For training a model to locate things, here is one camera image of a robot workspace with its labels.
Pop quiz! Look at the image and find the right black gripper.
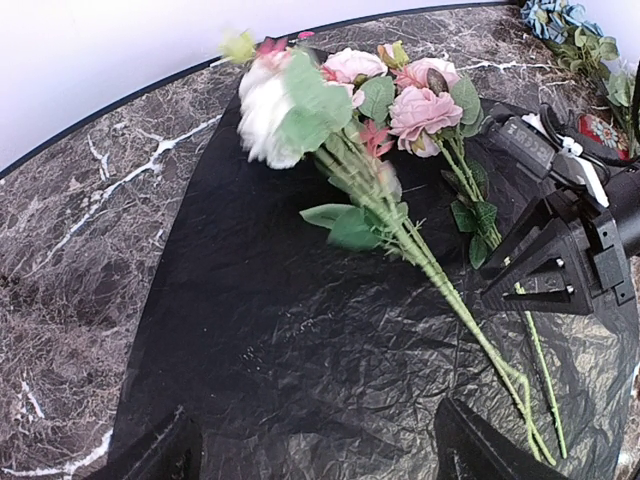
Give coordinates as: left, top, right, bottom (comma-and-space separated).
480, 192, 639, 314

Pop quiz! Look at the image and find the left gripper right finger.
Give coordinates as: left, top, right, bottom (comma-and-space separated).
434, 397, 566, 480

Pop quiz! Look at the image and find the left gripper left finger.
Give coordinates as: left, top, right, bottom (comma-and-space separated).
88, 405, 203, 480

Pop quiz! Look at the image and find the pink rose stem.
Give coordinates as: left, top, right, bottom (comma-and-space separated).
377, 39, 569, 460

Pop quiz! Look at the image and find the black wrapping paper sheet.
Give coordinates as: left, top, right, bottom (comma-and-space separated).
108, 95, 639, 479

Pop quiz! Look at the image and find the blue hydrangea flower stem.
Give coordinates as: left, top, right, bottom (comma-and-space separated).
518, 1, 639, 159

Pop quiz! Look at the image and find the white pink flower bunch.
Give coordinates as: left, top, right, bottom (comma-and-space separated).
219, 28, 557, 467

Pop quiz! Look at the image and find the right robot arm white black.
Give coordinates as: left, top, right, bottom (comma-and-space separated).
480, 167, 639, 315

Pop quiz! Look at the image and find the red floral plate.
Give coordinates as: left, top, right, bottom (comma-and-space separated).
577, 114, 630, 163

